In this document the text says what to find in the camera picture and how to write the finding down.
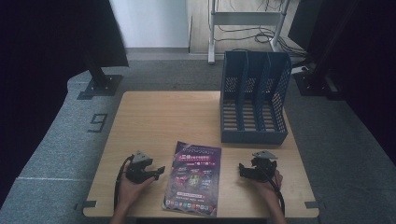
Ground purple magazine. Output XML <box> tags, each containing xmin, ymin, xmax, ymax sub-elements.
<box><xmin>162</xmin><ymin>140</ymin><xmax>222</xmax><ymax>217</ymax></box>

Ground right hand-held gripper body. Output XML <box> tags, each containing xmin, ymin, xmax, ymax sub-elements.
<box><xmin>250</xmin><ymin>150</ymin><xmax>278</xmax><ymax>183</ymax></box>

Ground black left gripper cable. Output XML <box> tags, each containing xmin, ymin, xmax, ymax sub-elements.
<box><xmin>113</xmin><ymin>155</ymin><xmax>134</xmax><ymax>211</ymax></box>

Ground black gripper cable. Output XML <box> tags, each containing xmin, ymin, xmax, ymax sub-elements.
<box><xmin>113</xmin><ymin>155</ymin><xmax>134</xmax><ymax>211</ymax></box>
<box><xmin>261</xmin><ymin>167</ymin><xmax>286</xmax><ymax>217</ymax></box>

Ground person's right hand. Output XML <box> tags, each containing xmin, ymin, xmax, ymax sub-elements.
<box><xmin>248</xmin><ymin>170</ymin><xmax>284</xmax><ymax>204</ymax></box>

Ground dark curtain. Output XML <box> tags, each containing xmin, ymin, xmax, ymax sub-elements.
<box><xmin>288</xmin><ymin>0</ymin><xmax>396</xmax><ymax>166</ymax></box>
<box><xmin>0</xmin><ymin>0</ymin><xmax>130</xmax><ymax>208</ymax></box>

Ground black post with base plate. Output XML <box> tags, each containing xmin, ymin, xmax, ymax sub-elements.
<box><xmin>293</xmin><ymin>0</ymin><xmax>359</xmax><ymax>101</ymax></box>
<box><xmin>77</xmin><ymin>55</ymin><xmax>124</xmax><ymax>98</ymax></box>

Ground blue file rack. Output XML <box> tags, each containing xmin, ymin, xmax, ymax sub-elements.
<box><xmin>219</xmin><ymin>50</ymin><xmax>293</xmax><ymax>146</ymax></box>

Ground person's left hand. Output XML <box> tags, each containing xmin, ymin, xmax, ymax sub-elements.
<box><xmin>117</xmin><ymin>164</ymin><xmax>157</xmax><ymax>208</ymax></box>

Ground white power strip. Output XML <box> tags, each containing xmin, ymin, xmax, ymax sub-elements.
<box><xmin>290</xmin><ymin>65</ymin><xmax>310</xmax><ymax>76</ymax></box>

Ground black floor cables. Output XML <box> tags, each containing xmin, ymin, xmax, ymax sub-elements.
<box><xmin>214</xmin><ymin>0</ymin><xmax>308</xmax><ymax>59</ymax></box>

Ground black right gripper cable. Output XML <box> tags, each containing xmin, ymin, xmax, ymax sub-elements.
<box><xmin>261</xmin><ymin>167</ymin><xmax>286</xmax><ymax>217</ymax></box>

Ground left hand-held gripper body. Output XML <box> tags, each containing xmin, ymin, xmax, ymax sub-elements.
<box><xmin>125</xmin><ymin>150</ymin><xmax>157</xmax><ymax>185</ymax></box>

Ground white metal stand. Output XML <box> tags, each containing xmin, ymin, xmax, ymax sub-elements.
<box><xmin>207</xmin><ymin>0</ymin><xmax>291</xmax><ymax>65</ymax></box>

